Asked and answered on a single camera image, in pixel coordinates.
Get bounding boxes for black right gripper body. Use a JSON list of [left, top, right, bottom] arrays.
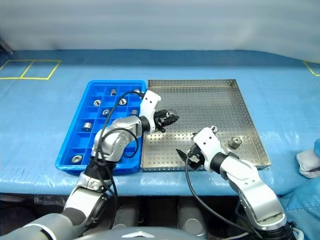
[[186, 146, 206, 172]]

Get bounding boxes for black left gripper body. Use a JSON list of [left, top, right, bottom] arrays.
[[152, 111, 167, 134]]

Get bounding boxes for blue compartment tray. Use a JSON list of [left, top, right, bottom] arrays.
[[54, 79, 147, 176]]

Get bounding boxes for perforated stainless steel tray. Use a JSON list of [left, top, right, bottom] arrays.
[[141, 78, 273, 173]]

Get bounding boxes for dark grey rounded cylinder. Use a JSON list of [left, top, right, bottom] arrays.
[[112, 204, 141, 230], [177, 199, 208, 238]]

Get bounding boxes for grey robot chest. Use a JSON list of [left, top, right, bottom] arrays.
[[79, 226, 181, 240]]

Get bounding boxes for blue person work coat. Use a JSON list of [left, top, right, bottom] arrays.
[[277, 174, 320, 240]]

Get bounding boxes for blue plastic table cover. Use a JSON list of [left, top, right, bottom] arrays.
[[0, 49, 320, 201]]

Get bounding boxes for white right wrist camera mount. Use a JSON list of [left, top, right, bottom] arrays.
[[193, 126, 223, 172]]

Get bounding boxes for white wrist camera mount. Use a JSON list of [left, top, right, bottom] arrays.
[[193, 126, 223, 172], [138, 90, 162, 134]]

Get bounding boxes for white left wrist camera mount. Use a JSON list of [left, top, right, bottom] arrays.
[[138, 90, 162, 134]]

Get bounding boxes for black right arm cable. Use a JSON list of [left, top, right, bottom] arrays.
[[184, 154, 263, 240]]

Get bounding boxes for grey metal frame bar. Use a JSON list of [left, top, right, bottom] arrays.
[[0, 37, 13, 56]]

